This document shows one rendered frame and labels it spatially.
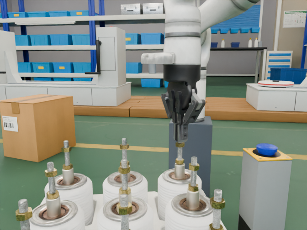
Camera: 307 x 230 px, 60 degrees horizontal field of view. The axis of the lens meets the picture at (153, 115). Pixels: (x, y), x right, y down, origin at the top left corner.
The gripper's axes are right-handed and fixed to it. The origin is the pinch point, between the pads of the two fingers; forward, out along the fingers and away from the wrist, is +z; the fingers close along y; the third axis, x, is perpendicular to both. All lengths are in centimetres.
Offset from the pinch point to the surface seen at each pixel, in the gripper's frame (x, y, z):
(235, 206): -35, 15, 35
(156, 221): 7.4, -2.7, 17.2
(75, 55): -186, 894, -30
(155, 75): -217, 394, 13
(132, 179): 9.7, 3.7, 10.1
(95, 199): 15.6, 11.9, 17.2
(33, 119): 21, 93, 13
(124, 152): 11.1, 4.1, 3.9
